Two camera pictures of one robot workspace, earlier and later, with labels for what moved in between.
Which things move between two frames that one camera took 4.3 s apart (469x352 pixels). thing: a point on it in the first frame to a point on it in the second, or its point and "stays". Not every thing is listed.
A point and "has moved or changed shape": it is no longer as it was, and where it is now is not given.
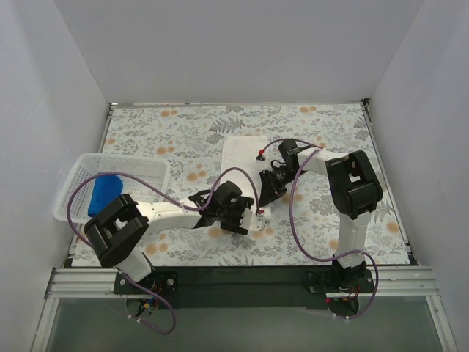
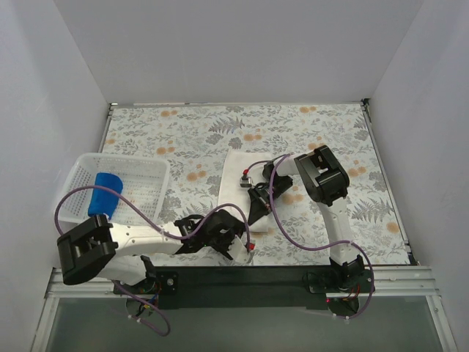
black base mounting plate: (243, 289) stays
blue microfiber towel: (105, 189) stays
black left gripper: (231, 221) to (223, 238)
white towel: (242, 151) has moved or changed shape
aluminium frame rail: (411, 283) stays
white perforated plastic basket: (154, 171) stays
